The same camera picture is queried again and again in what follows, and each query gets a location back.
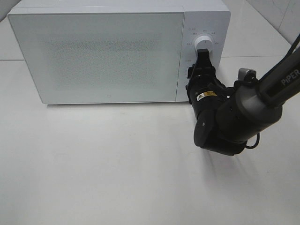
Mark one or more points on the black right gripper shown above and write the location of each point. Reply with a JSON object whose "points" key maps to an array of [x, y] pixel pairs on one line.
{"points": [[204, 90]]}

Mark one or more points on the white microwave door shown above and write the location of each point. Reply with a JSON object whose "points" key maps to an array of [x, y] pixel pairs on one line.
{"points": [[101, 58]]}

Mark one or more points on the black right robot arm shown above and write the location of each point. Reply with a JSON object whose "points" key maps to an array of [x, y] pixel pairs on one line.
{"points": [[227, 117]]}

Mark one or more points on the upper white power knob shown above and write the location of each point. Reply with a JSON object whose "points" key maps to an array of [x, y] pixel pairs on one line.
{"points": [[203, 41]]}

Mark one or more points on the white microwave oven body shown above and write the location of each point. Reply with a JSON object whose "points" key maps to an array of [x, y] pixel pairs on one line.
{"points": [[210, 17]]}

